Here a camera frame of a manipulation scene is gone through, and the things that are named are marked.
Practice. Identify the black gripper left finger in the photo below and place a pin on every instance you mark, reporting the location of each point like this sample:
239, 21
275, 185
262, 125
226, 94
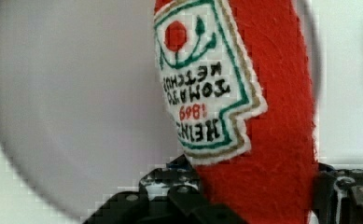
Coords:
176, 174

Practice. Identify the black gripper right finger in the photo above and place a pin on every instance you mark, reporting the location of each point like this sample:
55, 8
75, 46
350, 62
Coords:
338, 195

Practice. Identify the red plush ketchup bottle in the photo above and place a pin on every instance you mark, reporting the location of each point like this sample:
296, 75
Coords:
237, 88

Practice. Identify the round grey plate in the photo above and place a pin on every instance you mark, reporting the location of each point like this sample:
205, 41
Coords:
82, 112

